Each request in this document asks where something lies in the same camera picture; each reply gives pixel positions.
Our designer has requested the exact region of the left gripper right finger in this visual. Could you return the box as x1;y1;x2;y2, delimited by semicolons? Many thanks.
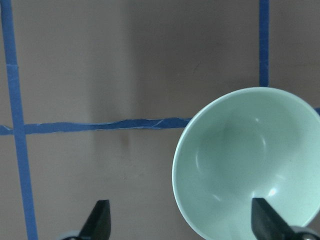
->
251;198;299;240

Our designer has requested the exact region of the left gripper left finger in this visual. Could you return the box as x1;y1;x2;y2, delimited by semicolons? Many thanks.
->
78;200;111;240

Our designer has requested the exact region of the green bowl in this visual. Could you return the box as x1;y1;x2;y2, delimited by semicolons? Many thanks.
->
172;87;320;240

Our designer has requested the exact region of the brown paper table cover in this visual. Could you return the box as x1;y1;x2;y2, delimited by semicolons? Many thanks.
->
0;0;320;240

